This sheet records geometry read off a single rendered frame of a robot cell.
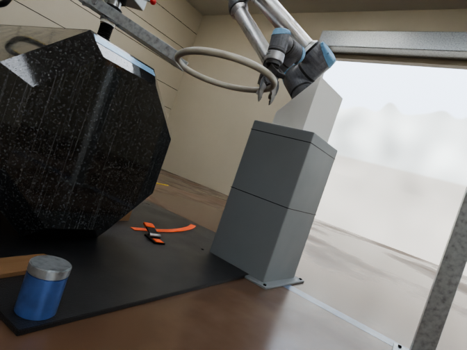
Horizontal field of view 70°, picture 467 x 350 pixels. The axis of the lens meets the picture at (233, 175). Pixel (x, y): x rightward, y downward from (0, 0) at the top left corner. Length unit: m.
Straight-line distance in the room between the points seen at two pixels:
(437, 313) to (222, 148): 6.10
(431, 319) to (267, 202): 0.90
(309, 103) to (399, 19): 4.95
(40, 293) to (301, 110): 1.53
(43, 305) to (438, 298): 1.43
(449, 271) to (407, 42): 4.87
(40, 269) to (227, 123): 6.66
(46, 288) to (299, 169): 1.28
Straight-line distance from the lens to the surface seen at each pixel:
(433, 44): 6.08
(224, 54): 1.40
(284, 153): 1.85
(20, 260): 1.28
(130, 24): 1.78
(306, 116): 1.94
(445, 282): 1.68
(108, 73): 1.43
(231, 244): 1.96
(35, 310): 1.00
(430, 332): 1.71
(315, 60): 2.12
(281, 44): 1.76
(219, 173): 7.19
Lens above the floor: 0.52
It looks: 1 degrees down
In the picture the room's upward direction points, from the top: 19 degrees clockwise
